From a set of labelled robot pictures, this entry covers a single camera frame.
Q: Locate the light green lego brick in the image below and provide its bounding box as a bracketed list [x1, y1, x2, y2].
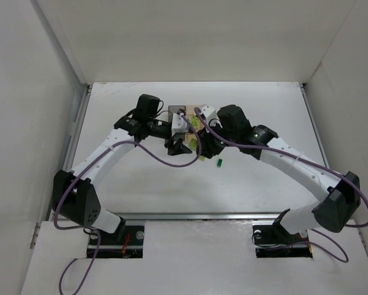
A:
[190, 117, 201, 129]

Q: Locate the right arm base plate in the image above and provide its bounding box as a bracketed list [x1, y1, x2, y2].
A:
[251, 224, 313, 258]

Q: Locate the metal table rail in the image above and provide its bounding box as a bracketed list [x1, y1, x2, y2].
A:
[122, 213, 280, 221]

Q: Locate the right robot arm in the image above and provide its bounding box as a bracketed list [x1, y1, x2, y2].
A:
[194, 104, 361, 234]

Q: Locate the orange transparent container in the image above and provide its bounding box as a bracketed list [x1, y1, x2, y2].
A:
[185, 105, 204, 143]

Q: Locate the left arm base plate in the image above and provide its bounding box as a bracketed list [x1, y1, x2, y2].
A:
[83, 220, 145, 259]

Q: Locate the grey transparent container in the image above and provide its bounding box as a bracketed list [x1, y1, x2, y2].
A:
[167, 105, 186, 141]

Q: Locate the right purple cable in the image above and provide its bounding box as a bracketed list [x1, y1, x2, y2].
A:
[194, 107, 368, 264]

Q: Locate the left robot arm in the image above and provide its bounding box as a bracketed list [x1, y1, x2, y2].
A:
[52, 94, 196, 237]

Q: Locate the purple cable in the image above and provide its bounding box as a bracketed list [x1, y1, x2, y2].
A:
[194, 107, 368, 264]
[54, 116, 209, 295]

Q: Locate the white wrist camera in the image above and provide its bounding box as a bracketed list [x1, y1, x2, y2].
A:
[201, 104, 218, 126]
[171, 114, 188, 135]

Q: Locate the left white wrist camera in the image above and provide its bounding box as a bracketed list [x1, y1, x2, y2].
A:
[171, 114, 188, 135]

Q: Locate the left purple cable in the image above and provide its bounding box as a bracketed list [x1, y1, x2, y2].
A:
[54, 116, 209, 295]

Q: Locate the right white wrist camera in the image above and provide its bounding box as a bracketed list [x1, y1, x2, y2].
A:
[201, 104, 218, 126]

